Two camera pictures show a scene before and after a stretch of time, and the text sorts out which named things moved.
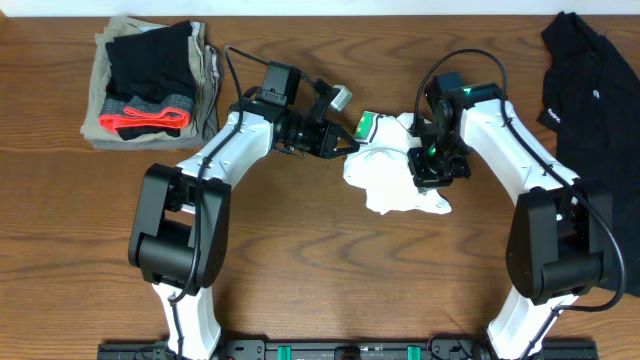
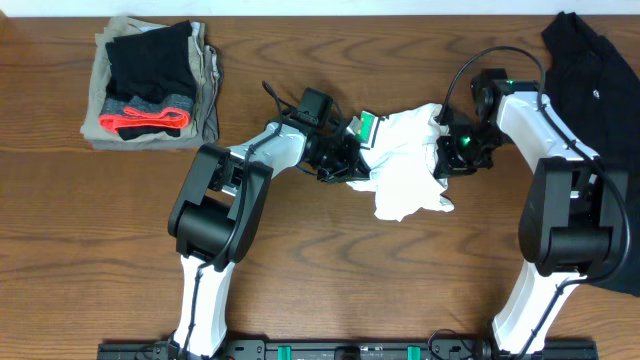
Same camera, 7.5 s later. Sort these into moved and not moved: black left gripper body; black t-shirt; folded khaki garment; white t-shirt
Moved: black left gripper body
Not moved: folded khaki garment; white t-shirt; black t-shirt
